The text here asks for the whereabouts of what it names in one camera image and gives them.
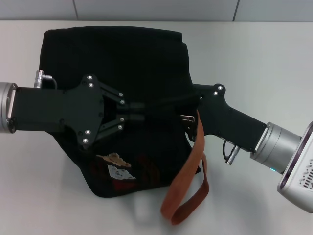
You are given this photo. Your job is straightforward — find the right gripper connector cable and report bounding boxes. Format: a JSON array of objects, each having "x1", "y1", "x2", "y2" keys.
[{"x1": 222, "y1": 140, "x2": 242, "y2": 165}]

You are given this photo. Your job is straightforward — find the gripper connector cable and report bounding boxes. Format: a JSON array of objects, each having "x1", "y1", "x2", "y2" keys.
[
  {"x1": 222, "y1": 140, "x2": 242, "y2": 165},
  {"x1": 34, "y1": 69, "x2": 58, "y2": 90}
]

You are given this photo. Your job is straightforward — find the black food bag orange handles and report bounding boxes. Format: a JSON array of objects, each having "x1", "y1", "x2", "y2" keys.
[{"x1": 40, "y1": 25, "x2": 210, "y2": 226}]

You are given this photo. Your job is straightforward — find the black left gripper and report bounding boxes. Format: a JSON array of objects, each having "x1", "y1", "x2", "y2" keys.
[{"x1": 7, "y1": 74, "x2": 147, "y2": 151}]

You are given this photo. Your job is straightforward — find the silver main zipper pull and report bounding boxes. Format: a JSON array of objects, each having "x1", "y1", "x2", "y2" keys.
[{"x1": 179, "y1": 114, "x2": 196, "y2": 123}]

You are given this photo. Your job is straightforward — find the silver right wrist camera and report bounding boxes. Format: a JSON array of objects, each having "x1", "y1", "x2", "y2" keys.
[{"x1": 276, "y1": 119, "x2": 313, "y2": 213}]

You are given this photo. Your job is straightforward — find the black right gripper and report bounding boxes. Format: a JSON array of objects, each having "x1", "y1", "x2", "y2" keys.
[{"x1": 146, "y1": 84, "x2": 268, "y2": 153}]

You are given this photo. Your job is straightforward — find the left gripper connector cable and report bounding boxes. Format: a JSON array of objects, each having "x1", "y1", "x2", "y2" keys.
[{"x1": 34, "y1": 69, "x2": 58, "y2": 90}]

